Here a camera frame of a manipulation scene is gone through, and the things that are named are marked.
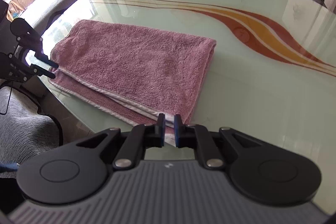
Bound black cable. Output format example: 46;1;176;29
0;82;14;116

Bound pink terry towel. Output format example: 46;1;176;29
51;20;217;128

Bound grey upholstered chair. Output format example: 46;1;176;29
20;0;77;35

